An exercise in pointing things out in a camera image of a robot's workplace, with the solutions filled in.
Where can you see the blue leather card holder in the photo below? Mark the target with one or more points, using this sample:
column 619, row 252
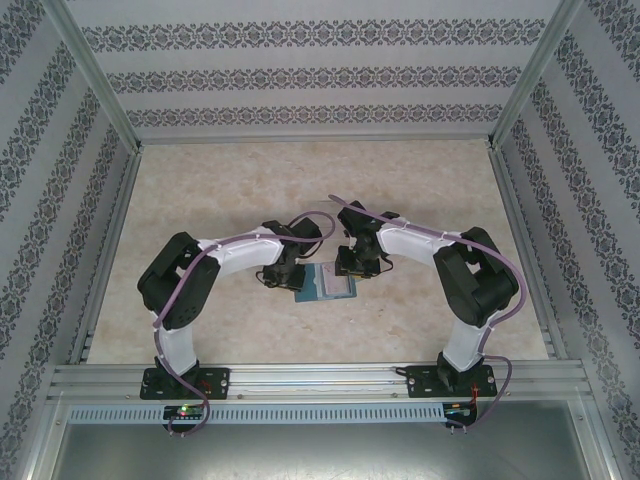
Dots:
column 312, row 292

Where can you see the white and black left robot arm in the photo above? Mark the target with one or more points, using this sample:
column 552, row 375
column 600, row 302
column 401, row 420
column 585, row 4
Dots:
column 240, row 255

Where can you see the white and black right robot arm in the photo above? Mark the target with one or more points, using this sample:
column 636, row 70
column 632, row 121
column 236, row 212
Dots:
column 415, row 245

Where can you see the aluminium mounting rail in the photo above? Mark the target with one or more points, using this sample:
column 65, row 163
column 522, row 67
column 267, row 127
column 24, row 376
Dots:
column 320, row 380

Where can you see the aluminium front frame bar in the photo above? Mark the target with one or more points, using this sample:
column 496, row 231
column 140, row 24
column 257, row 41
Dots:
column 597, row 440
column 42, row 440

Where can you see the grey metal shelf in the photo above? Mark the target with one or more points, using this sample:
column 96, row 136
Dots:
column 320, row 455

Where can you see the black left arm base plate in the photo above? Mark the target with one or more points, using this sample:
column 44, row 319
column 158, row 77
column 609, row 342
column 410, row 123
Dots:
column 220, row 382

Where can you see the aluminium table side rail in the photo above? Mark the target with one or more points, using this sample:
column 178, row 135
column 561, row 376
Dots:
column 102, row 260
column 532, row 260

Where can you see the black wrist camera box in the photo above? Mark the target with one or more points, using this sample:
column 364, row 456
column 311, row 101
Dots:
column 356, row 216
column 307, row 226

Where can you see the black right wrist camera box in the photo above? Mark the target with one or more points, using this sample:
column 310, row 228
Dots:
column 356, row 216

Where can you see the aluminium frame post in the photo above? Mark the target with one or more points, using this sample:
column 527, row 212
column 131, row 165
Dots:
column 95, row 75
column 532, row 75

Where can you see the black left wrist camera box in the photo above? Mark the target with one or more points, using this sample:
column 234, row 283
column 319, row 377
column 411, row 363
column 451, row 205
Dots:
column 307, row 226

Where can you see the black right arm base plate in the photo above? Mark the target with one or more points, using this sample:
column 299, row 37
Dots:
column 420, row 382

